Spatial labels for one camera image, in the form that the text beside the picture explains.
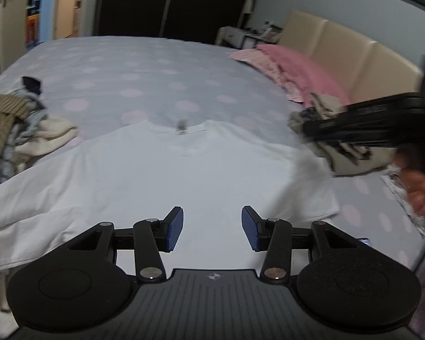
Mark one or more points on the black wardrobe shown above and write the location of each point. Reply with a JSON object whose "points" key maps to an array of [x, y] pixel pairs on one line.
{"points": [[170, 3]]}

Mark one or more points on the blue grey patterned garment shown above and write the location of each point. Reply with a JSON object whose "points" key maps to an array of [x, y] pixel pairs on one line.
{"points": [[30, 113]]}

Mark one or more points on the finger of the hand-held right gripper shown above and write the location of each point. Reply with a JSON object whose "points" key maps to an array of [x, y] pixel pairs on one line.
{"points": [[317, 129]]}

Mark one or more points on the pink patterned cloth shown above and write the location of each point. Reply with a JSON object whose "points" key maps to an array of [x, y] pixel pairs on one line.
{"points": [[265, 63]]}

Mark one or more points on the nightstand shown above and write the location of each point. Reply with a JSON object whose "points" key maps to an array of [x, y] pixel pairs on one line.
{"points": [[241, 37]]}

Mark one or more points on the beige garment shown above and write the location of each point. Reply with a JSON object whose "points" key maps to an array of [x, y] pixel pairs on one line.
{"points": [[350, 164]]}

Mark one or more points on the white t-shirt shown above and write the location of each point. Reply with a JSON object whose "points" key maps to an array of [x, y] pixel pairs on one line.
{"points": [[163, 170]]}

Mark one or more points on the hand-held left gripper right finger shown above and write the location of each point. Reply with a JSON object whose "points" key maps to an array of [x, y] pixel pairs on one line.
{"points": [[250, 228]]}

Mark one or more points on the pink folded blanket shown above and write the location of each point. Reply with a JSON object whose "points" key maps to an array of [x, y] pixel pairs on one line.
{"points": [[304, 67]]}

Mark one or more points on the white door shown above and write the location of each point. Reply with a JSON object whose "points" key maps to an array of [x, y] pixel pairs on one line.
{"points": [[12, 24]]}

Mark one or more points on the bed with dotted sheet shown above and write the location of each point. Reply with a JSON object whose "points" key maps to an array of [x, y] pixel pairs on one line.
{"points": [[145, 63]]}

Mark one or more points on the person's right hand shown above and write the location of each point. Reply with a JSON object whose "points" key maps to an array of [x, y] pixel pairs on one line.
{"points": [[419, 191]]}

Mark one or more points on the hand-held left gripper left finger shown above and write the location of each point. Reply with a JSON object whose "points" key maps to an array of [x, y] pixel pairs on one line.
{"points": [[173, 230]]}

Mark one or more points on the silver printed foil bag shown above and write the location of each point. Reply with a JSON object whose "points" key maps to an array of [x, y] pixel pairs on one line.
{"points": [[400, 194]]}

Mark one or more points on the cream cloth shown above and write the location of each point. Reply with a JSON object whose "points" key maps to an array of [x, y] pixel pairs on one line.
{"points": [[49, 132]]}

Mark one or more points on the small black cloth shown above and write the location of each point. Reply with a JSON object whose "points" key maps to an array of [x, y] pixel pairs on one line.
{"points": [[32, 85]]}

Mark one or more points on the beige padded headboard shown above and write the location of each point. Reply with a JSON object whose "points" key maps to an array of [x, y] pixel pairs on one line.
{"points": [[357, 49]]}

